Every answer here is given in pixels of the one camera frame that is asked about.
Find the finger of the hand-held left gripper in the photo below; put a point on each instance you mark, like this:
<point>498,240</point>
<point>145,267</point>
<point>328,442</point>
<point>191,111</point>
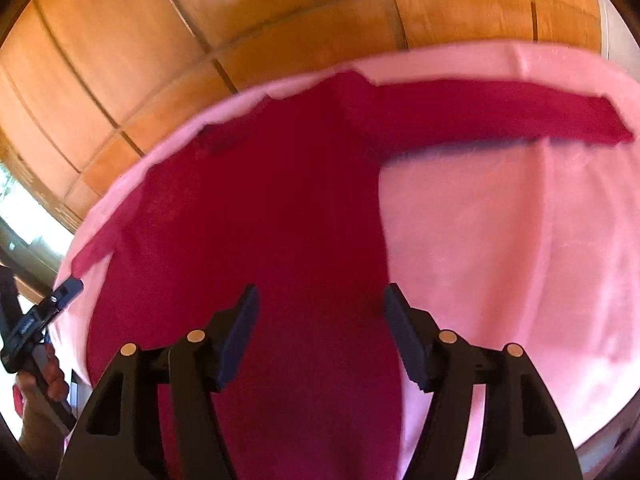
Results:
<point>70,291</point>

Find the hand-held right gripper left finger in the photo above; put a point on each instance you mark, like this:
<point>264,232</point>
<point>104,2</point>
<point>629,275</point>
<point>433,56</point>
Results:
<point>241,334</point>

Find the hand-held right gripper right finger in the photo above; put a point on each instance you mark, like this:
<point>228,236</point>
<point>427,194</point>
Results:
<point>404,331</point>

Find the red long-sleeved shirt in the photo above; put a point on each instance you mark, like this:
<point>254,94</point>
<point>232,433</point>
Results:
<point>280,210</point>

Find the person's left forearm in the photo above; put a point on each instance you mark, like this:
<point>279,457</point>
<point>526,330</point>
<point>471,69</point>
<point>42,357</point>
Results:
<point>37,435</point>

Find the person's left hand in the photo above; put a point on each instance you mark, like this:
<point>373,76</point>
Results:
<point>52,377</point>

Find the bright window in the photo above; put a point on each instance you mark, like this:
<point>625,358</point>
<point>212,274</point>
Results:
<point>20,210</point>

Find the pink bed sheet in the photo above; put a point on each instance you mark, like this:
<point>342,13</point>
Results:
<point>475,235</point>

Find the wooden panelled wardrobe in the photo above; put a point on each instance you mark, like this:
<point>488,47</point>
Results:
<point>125,60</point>

